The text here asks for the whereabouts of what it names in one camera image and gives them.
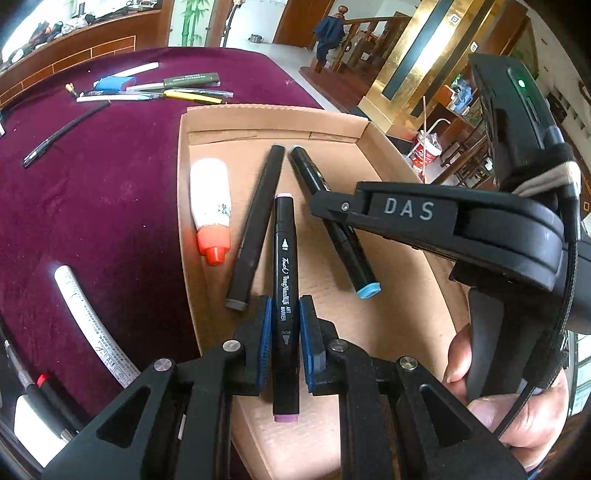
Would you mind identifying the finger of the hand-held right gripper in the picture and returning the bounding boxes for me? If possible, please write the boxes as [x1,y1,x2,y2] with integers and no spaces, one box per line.
[308,181,467,265]

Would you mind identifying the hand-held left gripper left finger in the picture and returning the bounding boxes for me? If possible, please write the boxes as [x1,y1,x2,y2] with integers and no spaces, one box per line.
[41,295,273,480]

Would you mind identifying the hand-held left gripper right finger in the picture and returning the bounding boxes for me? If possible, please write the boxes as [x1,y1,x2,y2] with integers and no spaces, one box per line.
[299,295,527,480]

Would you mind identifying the black marker blue caps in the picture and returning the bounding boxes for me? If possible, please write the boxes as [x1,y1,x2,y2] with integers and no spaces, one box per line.
[287,145,382,298]

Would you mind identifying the black marker pink caps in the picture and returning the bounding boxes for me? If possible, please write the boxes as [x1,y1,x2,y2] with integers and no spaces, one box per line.
[272,193,301,423]

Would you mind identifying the shallow cardboard box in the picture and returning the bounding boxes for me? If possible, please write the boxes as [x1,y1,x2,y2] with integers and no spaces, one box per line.
[178,105,472,480]

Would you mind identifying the black marker grey caps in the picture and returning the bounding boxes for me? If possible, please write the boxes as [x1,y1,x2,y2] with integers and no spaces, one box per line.
[225,145,286,311]

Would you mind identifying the white marker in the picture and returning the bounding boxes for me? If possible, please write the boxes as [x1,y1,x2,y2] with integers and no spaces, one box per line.
[54,265,141,389]

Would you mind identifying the black silver pen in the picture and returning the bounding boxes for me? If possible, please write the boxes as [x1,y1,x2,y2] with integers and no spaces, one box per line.
[4,340,83,437]

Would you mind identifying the person's right hand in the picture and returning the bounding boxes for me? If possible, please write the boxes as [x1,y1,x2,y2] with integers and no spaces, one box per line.
[445,323,572,468]

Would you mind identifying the red white bucket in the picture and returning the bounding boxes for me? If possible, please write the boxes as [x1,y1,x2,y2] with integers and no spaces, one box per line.
[411,129,444,175]

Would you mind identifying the wooden chairs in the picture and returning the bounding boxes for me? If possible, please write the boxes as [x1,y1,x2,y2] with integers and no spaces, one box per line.
[438,111,500,186]

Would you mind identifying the white glue bottle orange cap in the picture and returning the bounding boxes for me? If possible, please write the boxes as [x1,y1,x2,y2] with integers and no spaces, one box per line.
[189,158,232,267]

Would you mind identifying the wooden staircase railing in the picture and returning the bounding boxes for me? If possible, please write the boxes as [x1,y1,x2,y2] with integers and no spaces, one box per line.
[300,4,411,112]

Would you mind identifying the dark blue jacket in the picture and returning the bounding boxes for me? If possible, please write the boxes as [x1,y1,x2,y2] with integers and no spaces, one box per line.
[313,15,346,63]

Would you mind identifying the gold pillar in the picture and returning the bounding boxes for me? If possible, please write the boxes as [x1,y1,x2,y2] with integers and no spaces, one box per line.
[358,0,529,134]

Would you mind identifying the maroon velvet tablecloth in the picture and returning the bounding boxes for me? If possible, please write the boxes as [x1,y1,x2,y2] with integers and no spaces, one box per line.
[0,46,324,480]

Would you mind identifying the yellow pen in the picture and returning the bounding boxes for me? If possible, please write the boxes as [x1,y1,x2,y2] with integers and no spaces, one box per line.
[164,90,227,105]

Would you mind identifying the olive green marker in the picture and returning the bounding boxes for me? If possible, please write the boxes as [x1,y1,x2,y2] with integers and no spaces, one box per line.
[163,71,220,89]

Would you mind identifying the white flat object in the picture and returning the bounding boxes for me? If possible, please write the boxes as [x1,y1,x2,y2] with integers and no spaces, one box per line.
[14,394,70,467]

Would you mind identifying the bamboo painting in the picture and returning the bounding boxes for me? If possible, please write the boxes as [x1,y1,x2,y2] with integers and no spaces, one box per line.
[178,0,218,47]

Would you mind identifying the plain white pen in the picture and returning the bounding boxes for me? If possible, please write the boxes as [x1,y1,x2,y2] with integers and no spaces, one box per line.
[113,62,159,78]

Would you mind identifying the blue eraser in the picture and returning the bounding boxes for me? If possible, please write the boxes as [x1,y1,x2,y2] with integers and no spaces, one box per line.
[93,75,134,92]

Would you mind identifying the white pen with clip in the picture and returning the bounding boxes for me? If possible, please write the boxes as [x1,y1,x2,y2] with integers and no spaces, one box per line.
[76,93,139,103]

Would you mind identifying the slim black pen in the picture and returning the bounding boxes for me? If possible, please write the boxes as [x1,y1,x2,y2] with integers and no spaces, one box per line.
[23,100,112,168]

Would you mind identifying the wooden counter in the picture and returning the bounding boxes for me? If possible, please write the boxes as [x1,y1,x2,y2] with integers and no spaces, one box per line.
[0,0,176,109]

